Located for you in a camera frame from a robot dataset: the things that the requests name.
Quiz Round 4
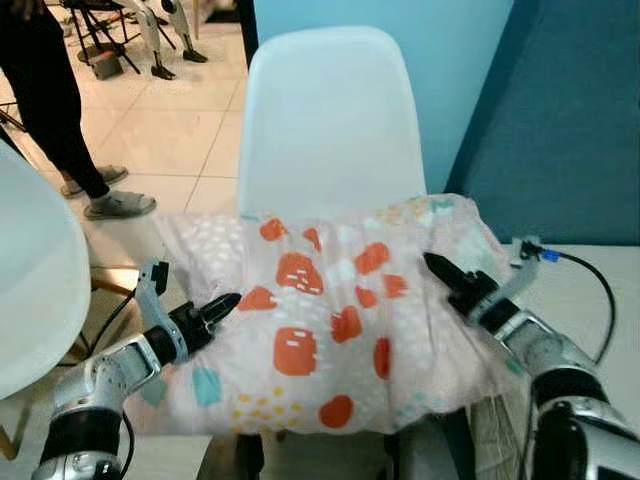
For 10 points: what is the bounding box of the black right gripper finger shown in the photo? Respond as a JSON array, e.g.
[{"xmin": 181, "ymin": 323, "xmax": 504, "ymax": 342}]
[
  {"xmin": 426, "ymin": 252, "xmax": 475, "ymax": 281},
  {"xmin": 424, "ymin": 254, "xmax": 471, "ymax": 299}
]

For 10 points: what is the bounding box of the pink pillow with orange print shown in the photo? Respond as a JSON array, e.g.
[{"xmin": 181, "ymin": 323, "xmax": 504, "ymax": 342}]
[{"xmin": 125, "ymin": 193, "xmax": 526, "ymax": 438}]

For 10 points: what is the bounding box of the white chair with wooden legs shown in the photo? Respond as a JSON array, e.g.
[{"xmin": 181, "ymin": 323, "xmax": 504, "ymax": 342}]
[{"xmin": 0, "ymin": 140, "xmax": 136, "ymax": 461}]

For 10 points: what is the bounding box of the white plastic chair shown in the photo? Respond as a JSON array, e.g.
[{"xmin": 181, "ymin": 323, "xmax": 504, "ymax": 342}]
[{"xmin": 237, "ymin": 25, "xmax": 431, "ymax": 223}]

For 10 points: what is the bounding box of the grey slipper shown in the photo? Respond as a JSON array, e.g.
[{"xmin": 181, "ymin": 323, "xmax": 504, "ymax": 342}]
[
  {"xmin": 60, "ymin": 165, "xmax": 129, "ymax": 198},
  {"xmin": 83, "ymin": 190, "xmax": 158, "ymax": 221}
]

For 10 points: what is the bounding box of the grey robot right leg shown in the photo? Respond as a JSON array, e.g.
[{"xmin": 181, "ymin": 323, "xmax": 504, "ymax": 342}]
[{"xmin": 385, "ymin": 408, "xmax": 476, "ymax": 480}]

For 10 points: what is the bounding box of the background humanoid robot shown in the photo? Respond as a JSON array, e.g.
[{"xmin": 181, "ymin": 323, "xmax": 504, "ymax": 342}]
[{"xmin": 135, "ymin": 0, "xmax": 209, "ymax": 81}]

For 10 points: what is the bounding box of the person in black clothes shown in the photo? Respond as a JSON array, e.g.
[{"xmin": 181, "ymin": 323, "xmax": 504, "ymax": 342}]
[{"xmin": 0, "ymin": 0, "xmax": 131, "ymax": 216}]

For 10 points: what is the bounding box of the black metal stand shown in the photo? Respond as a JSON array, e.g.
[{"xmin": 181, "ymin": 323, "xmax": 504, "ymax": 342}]
[{"xmin": 60, "ymin": 0, "xmax": 141, "ymax": 79}]

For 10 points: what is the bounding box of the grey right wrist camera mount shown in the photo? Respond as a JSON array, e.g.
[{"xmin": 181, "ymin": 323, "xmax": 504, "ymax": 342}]
[{"xmin": 478, "ymin": 237, "xmax": 546, "ymax": 321}]

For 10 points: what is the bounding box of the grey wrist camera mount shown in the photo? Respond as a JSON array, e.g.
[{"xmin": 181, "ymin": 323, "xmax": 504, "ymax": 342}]
[
  {"xmin": 135, "ymin": 260, "xmax": 191, "ymax": 363},
  {"xmin": 478, "ymin": 237, "xmax": 546, "ymax": 321}
]

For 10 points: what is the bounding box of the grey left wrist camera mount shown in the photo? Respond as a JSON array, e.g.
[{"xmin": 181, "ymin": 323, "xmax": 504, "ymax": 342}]
[{"xmin": 135, "ymin": 260, "xmax": 191, "ymax": 363}]

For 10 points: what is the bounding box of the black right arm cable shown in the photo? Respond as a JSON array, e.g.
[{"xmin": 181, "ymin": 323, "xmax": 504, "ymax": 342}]
[{"xmin": 525, "ymin": 240, "xmax": 616, "ymax": 366}]

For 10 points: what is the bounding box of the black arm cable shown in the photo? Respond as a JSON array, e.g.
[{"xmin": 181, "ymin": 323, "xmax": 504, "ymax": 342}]
[
  {"xmin": 115, "ymin": 405, "xmax": 136, "ymax": 479},
  {"xmin": 525, "ymin": 240, "xmax": 616, "ymax": 366}
]

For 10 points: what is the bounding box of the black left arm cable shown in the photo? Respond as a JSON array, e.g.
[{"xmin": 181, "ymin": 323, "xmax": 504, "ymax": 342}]
[{"xmin": 115, "ymin": 405, "xmax": 136, "ymax": 479}]

